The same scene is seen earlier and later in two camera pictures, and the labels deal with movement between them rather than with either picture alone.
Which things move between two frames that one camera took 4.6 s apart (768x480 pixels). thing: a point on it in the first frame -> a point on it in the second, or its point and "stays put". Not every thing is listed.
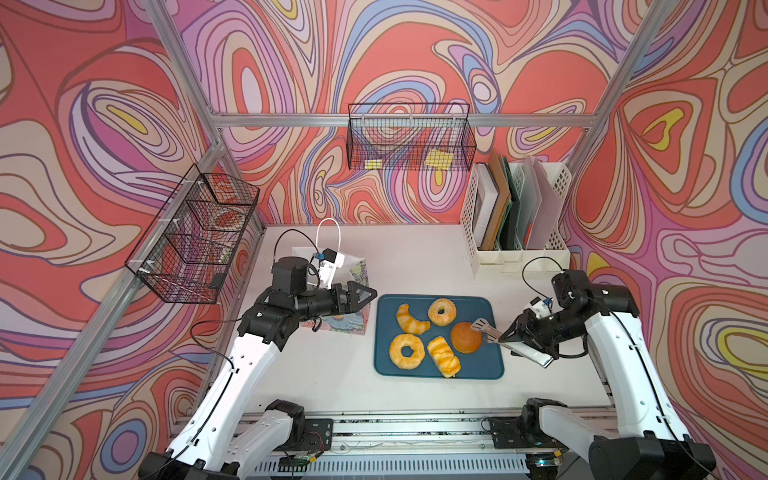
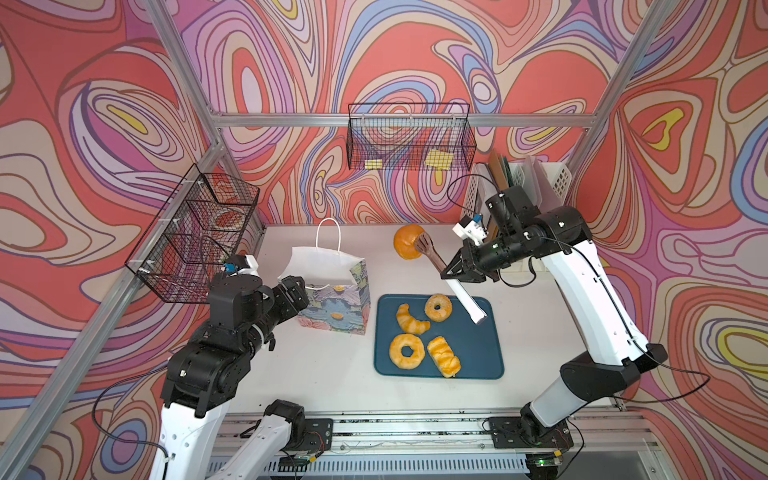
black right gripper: [525, 323] -> [468, 256]
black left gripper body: [335, 308] -> [283, 307]
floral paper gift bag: [326, 266] stays put
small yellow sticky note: [373, 164] stays put
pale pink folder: [539, 206] stays put
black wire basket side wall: [197, 239] stays put
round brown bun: [466, 339] -> [405, 241]
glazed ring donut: [442, 312] stays put
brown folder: [503, 200] stays put
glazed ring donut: [402, 341] stays put
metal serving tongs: [539, 357] -> [424, 242]
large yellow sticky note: [439, 159] stays put
